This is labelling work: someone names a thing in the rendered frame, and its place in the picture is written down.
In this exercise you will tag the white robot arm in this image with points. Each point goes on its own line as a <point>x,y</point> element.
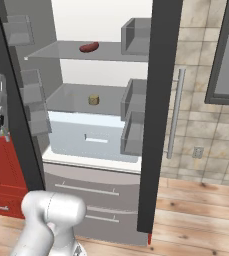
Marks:
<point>49,213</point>

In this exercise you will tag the glass fridge shelf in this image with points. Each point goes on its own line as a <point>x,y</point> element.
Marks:
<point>72,100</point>
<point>112,51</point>

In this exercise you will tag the red-brown sausage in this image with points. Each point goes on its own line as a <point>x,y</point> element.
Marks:
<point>89,47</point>

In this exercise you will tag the grey fridge body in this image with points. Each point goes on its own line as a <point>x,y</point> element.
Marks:
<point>99,20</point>

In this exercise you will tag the grey door bin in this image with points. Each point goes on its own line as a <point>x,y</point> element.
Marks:
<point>32,86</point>
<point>134,100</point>
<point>19,31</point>
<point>137,40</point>
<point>132,140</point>
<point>39,120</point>

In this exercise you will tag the white crisper drawer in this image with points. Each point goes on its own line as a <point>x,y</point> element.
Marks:
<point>86,136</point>

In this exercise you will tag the grey freezer drawer front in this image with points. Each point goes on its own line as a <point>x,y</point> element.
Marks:
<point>86,178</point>
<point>119,230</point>

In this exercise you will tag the red cabinet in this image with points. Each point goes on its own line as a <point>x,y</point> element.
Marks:
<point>6,173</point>

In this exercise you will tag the dark framed window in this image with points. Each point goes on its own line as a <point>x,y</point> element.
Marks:
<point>227,50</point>

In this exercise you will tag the grey wall outlet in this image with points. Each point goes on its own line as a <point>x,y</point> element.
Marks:
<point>198,152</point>

